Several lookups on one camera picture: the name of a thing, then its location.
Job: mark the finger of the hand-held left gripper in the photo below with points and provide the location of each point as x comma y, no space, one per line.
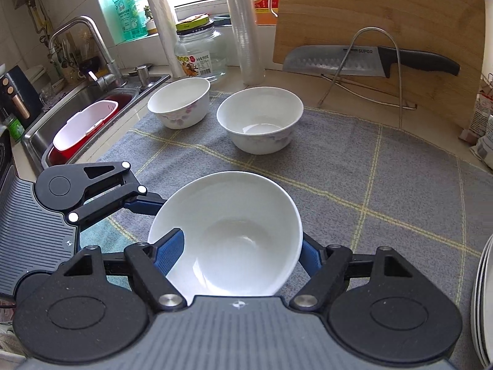
142,209

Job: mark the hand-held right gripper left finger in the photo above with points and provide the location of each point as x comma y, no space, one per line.
171,250

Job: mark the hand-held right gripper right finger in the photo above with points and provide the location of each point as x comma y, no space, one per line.
308,254

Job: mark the white floral bowl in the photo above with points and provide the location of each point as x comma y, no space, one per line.
177,100
262,111
231,246

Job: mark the grey checked mat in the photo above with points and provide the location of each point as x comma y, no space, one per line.
366,185

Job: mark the white plastic basket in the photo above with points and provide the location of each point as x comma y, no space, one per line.
84,123

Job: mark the red wash basin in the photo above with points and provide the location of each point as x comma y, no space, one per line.
119,102

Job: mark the small green tin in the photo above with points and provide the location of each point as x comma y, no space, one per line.
16,129

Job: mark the stainless steel sink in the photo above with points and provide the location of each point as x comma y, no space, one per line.
77,96

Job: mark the metal sink cylinder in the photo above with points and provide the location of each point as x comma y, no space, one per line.
143,75

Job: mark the black countertop appliance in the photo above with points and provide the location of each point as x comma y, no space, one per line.
15,96

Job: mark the glass jar with dark lid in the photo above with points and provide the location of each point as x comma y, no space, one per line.
204,57

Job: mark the steel kitchen faucet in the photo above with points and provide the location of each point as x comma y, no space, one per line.
104,46

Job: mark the white plastic bag roll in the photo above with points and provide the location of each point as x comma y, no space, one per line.
163,27

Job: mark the small potted plant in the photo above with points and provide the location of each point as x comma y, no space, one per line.
150,25

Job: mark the green dish soap bottle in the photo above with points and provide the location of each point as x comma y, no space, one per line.
129,11

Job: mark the clear plastic wrap roll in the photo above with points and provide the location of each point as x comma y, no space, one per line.
246,27

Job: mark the red-print plastic bag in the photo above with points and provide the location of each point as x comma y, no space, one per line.
481,115

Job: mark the wooden cutting board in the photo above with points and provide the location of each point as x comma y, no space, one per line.
385,7

